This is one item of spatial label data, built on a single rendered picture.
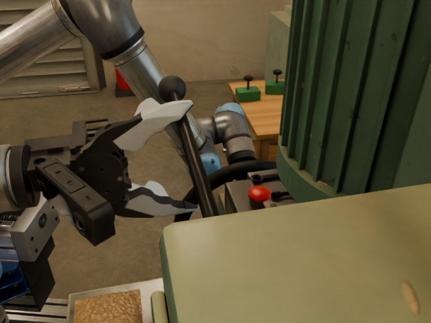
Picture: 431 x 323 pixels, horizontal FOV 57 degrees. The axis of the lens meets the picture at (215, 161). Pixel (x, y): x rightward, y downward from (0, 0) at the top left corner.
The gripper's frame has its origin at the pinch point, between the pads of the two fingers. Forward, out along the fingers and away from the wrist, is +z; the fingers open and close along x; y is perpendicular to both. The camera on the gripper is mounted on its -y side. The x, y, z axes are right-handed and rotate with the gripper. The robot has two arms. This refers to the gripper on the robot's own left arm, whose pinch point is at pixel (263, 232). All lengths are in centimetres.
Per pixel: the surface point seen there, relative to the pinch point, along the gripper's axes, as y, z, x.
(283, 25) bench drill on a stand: 90, -150, -73
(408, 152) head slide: -71, 16, 13
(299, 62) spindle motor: -68, 8, 15
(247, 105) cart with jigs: 67, -79, -28
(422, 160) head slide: -71, 17, 13
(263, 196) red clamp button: -39.0, 5.7, 10.1
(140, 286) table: -28.6, 12.0, 27.3
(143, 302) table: -30.0, 14.5, 27.0
